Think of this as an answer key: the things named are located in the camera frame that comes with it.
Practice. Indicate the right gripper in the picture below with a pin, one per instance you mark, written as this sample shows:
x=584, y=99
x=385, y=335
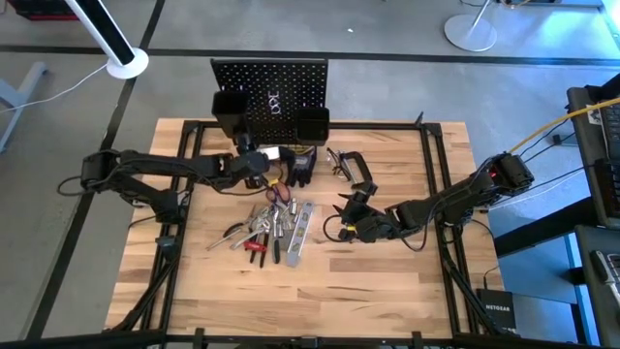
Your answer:
x=368, y=223

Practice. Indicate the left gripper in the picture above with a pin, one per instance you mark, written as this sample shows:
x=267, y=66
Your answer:
x=249, y=165

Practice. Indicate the white masking tape roll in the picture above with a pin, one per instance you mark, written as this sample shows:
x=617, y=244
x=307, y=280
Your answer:
x=271, y=153

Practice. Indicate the red and blue scissors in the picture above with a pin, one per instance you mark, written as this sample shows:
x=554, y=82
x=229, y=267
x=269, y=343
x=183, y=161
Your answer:
x=281, y=194

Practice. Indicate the grey torpedo level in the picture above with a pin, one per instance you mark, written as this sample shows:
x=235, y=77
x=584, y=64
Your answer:
x=300, y=232

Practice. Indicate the silver combination wrench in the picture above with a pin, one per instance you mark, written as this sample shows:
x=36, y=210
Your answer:
x=261, y=220

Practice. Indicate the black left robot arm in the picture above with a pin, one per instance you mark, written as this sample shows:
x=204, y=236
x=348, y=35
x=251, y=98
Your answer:
x=169, y=167

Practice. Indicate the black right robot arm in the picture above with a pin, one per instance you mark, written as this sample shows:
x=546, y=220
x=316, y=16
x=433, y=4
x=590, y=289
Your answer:
x=460, y=201

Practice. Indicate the black C-clamp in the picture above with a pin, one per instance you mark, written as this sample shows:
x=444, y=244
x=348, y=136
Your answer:
x=364, y=167

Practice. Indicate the black work gloves pair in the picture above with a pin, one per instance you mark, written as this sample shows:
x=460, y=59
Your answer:
x=300, y=169

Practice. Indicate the clear safety glasses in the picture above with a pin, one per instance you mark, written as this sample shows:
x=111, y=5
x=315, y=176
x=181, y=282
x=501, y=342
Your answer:
x=329, y=154

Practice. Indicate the tall black pegboard bin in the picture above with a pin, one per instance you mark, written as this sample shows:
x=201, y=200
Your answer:
x=230, y=111

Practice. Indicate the short black pegboard bin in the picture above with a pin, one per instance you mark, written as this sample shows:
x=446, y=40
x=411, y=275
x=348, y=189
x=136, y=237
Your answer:
x=312, y=127

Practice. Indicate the black metal pegboard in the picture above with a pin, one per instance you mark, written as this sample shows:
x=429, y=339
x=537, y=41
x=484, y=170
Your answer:
x=290, y=82

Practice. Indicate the white lamp stand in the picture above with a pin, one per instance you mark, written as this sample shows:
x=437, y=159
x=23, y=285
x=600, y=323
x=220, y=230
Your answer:
x=104, y=29

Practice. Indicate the grey round stand base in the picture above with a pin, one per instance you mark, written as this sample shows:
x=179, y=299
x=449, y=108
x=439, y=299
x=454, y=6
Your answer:
x=470, y=34

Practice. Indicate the grey table leg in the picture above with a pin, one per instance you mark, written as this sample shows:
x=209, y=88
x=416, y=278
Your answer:
x=24, y=92

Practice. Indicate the black desk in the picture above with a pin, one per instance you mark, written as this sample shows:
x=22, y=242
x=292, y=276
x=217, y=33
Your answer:
x=586, y=160

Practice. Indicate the dark red crate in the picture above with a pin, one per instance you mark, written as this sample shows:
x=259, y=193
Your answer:
x=43, y=9

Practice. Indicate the grey handset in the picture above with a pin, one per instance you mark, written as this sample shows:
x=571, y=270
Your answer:
x=603, y=269

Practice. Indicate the grey desk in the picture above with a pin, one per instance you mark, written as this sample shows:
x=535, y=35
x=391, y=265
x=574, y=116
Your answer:
x=596, y=315

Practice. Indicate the black aluminium table frame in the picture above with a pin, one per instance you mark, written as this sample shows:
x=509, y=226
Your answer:
x=378, y=125

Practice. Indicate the black frame clip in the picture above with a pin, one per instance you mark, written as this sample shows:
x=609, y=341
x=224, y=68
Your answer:
x=166, y=241

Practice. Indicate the black corner bracket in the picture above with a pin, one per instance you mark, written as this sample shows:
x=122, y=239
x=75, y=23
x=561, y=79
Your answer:
x=419, y=118

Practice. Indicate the black Netgear network switch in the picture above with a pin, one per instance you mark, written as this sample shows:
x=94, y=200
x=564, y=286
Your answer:
x=496, y=310

